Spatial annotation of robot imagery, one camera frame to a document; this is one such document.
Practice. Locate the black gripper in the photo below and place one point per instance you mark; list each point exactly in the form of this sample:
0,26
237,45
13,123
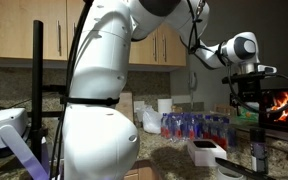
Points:
249,88

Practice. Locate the dark bottle with black cap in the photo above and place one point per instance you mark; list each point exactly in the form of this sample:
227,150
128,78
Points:
259,150

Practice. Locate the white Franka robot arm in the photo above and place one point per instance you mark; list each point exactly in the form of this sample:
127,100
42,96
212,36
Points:
97,86

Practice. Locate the green tissue box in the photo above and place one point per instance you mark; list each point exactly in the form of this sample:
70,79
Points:
247,116

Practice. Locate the Fiji water bottle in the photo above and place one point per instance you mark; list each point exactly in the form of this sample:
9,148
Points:
206,128
223,138
215,131
232,136
191,130

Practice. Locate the white cardboard box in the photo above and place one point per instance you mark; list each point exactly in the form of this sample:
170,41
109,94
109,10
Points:
204,156

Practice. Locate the wooden chair back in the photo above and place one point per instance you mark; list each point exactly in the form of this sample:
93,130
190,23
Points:
224,109

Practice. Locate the laptop showing fireplace video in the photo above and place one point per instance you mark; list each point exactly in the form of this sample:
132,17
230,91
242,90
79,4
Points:
287,126

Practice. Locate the pack of water bottles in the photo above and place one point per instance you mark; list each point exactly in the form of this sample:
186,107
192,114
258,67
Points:
177,126

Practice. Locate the white tape roll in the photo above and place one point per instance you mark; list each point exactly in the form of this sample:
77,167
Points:
222,175

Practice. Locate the white paper towel roll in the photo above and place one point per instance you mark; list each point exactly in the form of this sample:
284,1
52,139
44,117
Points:
165,106

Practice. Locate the white plastic bag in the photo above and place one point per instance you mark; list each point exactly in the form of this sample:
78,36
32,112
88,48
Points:
150,123

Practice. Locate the wooden cutting board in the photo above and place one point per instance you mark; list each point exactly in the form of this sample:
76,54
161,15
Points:
125,106

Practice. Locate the wooden base cabinet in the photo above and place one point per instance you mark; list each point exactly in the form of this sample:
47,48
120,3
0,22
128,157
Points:
144,171

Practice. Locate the white VR headset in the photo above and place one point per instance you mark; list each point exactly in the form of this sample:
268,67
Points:
0,125

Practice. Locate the white wall phone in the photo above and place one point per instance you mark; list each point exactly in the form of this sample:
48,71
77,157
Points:
193,80

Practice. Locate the white wall outlet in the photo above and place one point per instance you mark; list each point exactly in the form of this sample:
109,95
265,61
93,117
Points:
139,106

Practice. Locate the wooden wall cabinet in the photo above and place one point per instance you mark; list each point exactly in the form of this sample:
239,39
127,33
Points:
17,30

